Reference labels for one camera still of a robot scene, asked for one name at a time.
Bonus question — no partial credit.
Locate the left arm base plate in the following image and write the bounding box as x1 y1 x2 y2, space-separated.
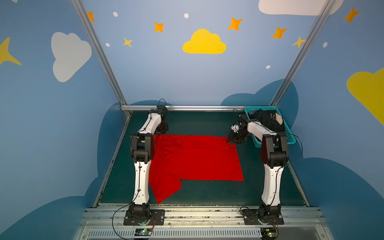
123 209 166 226

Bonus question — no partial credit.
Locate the front aluminium rail frame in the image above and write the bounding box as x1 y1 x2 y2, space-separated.
74 204 334 240

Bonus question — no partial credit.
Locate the aluminium rail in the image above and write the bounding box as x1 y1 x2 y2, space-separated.
288 165 310 207
85 108 130 208

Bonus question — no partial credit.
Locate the left aluminium corner post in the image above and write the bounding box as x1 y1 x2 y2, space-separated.
71 0 127 105

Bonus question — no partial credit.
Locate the red t-shirt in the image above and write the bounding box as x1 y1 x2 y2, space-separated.
149 135 244 204

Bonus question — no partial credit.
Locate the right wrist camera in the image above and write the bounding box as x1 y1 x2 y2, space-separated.
231 114 249 133

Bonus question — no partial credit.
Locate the left side aluminium rail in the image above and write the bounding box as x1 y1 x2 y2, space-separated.
85 108 130 208

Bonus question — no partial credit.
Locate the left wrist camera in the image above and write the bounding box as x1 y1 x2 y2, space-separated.
155 105 168 119

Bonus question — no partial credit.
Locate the black t-shirt in basket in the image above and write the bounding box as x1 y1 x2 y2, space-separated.
249 109 286 133

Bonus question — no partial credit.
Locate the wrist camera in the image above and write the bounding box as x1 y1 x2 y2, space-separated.
155 105 168 119
231 114 249 133

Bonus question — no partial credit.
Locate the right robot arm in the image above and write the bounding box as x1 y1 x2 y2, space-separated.
227 116 289 225

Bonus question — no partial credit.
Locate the green circuit board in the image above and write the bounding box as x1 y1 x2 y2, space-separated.
261 228 279 240
135 229 153 237

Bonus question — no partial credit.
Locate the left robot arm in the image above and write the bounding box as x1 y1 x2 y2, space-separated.
126 105 168 226

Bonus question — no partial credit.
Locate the aluminium corner post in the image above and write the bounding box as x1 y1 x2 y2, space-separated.
71 0 127 105
270 0 336 107

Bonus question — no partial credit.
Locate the left green circuit board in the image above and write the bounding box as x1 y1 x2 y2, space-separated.
135 229 153 237

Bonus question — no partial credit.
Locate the teal plastic basket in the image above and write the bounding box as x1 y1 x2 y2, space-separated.
244 106 296 148

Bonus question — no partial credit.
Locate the back aluminium frame bar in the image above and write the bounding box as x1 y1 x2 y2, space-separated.
121 105 246 112

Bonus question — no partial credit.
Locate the right aluminium corner post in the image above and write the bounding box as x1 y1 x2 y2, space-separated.
270 0 336 107

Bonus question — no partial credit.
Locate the right green circuit board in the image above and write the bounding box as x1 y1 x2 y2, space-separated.
261 228 279 240

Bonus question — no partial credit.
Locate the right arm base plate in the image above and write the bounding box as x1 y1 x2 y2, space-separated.
239 208 285 225

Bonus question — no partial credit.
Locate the right side aluminium rail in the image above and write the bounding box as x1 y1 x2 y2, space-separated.
288 165 310 207

